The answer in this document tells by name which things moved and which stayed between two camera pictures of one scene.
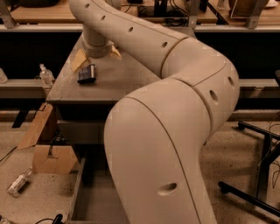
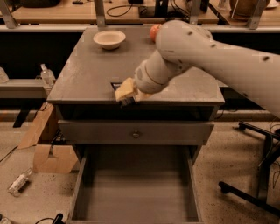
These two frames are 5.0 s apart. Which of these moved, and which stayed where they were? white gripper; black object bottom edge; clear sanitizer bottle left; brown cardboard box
Moved: white gripper
Stayed: black object bottom edge; clear sanitizer bottle left; brown cardboard box
